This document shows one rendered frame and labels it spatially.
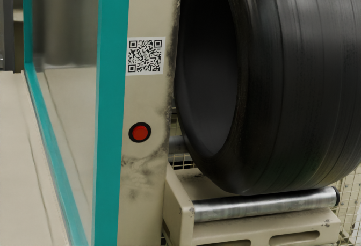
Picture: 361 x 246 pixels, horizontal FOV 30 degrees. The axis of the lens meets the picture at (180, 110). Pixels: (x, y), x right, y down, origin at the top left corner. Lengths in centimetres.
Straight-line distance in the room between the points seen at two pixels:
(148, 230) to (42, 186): 71
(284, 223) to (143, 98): 41
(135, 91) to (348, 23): 41
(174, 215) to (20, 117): 54
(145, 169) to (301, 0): 46
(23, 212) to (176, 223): 67
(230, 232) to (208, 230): 5
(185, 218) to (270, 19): 42
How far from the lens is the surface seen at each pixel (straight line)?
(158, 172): 138
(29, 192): 74
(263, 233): 143
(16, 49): 202
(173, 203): 135
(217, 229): 140
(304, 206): 146
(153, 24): 124
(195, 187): 165
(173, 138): 161
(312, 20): 119
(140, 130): 131
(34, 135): 86
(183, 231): 133
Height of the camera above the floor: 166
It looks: 25 degrees down
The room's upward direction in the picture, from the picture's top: 5 degrees clockwise
